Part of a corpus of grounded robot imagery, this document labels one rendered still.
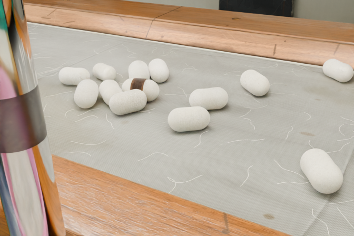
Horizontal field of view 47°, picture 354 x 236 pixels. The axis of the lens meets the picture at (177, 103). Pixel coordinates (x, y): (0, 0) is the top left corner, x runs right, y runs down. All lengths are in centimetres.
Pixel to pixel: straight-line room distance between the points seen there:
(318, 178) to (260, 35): 29
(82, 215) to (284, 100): 24
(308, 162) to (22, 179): 18
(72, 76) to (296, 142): 23
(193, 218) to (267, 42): 34
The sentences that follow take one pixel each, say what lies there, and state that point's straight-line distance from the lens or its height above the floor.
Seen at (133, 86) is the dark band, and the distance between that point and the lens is 39.
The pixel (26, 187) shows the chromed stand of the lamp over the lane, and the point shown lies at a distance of 17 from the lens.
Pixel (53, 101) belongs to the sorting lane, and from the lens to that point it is 42.
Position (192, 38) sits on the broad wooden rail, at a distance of 55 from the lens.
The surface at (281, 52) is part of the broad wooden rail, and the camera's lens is 51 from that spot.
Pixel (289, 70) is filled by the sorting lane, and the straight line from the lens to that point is 48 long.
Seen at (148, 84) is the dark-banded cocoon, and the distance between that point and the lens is 39.
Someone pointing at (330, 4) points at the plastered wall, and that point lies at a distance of 244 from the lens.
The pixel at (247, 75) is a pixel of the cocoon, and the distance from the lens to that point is 41.
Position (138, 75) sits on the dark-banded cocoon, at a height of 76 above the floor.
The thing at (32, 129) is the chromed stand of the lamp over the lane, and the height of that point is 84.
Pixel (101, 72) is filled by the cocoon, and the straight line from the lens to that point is 44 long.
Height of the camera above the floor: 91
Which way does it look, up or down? 26 degrees down
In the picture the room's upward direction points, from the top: 1 degrees counter-clockwise
